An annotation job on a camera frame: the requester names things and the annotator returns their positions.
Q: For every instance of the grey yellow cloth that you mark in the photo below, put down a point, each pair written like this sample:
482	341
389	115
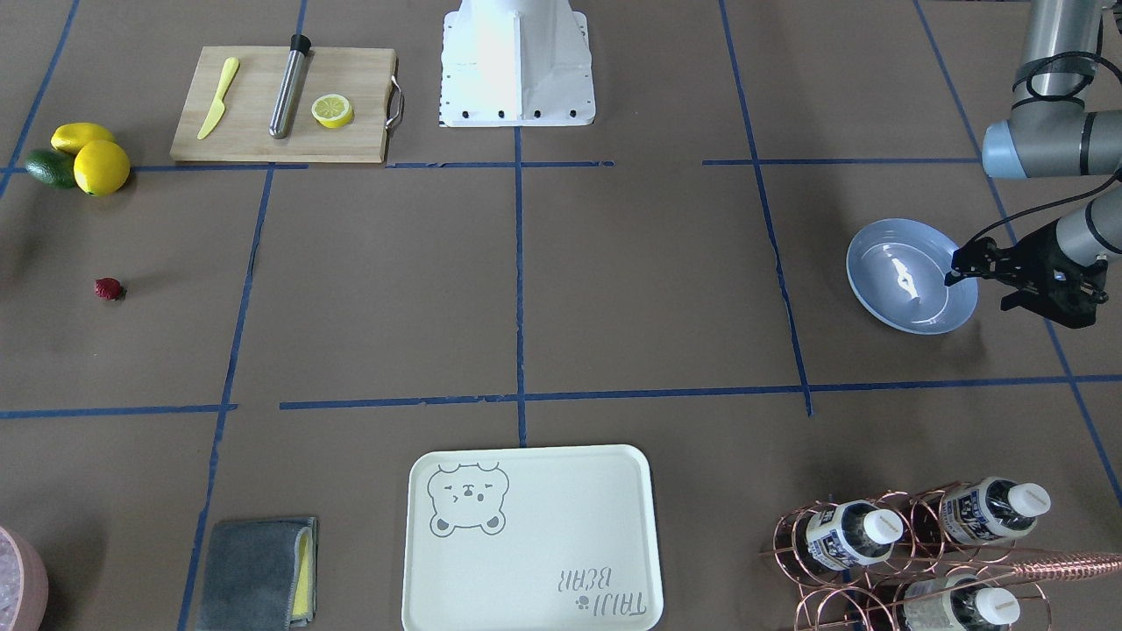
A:
260	575

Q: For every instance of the yellow lemon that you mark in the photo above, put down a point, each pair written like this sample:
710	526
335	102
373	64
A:
101	168
71	138

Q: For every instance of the yellow plastic knife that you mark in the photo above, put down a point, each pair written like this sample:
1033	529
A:
217	107

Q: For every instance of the red strawberry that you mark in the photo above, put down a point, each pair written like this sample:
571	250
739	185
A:
110	289

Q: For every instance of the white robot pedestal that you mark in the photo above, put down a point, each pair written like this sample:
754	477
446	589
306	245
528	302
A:
516	64

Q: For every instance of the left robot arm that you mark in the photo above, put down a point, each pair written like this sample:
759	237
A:
1051	133

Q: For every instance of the blue plate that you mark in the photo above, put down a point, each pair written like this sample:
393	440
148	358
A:
897	269

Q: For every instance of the lemon half slice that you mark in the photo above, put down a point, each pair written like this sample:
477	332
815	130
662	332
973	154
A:
332	111

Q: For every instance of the steel rod black tip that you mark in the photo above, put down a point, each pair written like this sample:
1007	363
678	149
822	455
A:
286	101

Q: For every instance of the green lime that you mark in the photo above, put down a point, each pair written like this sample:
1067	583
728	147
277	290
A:
51	167

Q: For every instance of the copper wire bottle rack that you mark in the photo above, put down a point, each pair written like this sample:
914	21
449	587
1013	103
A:
867	598

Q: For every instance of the cream bear tray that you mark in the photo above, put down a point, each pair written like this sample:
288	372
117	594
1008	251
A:
551	538

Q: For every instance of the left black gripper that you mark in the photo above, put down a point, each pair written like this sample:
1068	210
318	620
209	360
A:
1031	256

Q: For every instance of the bottle white cap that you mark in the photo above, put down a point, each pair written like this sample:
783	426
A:
841	538
992	511
958	602

